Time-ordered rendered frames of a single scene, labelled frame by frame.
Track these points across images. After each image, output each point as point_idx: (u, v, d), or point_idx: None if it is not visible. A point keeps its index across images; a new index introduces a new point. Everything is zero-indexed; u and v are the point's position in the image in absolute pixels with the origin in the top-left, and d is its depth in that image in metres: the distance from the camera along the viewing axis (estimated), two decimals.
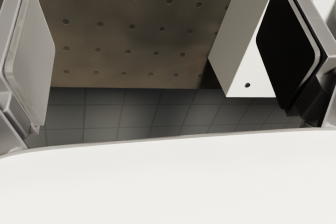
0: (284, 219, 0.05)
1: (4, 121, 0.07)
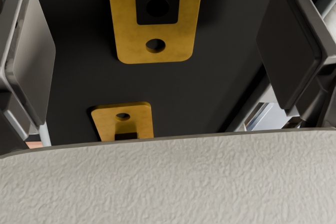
0: (284, 219, 0.05)
1: (4, 121, 0.07)
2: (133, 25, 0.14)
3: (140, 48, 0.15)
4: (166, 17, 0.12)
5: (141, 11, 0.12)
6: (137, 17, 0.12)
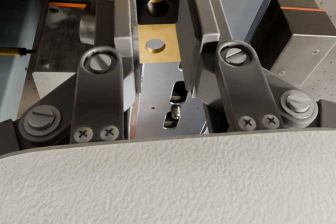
0: (284, 219, 0.05)
1: (119, 96, 0.08)
2: None
3: (140, 48, 0.15)
4: (166, 17, 0.12)
5: (141, 11, 0.12)
6: (137, 17, 0.12)
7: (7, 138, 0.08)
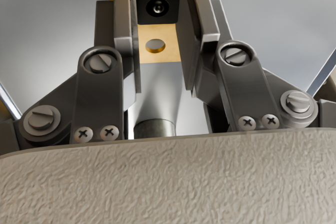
0: (284, 219, 0.05)
1: (119, 96, 0.08)
2: None
3: (140, 48, 0.15)
4: (166, 17, 0.12)
5: (141, 11, 0.12)
6: (137, 17, 0.12)
7: (7, 138, 0.08)
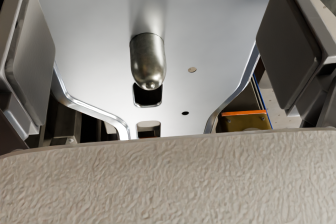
0: (284, 219, 0.05)
1: (4, 121, 0.07)
2: None
3: None
4: None
5: None
6: None
7: None
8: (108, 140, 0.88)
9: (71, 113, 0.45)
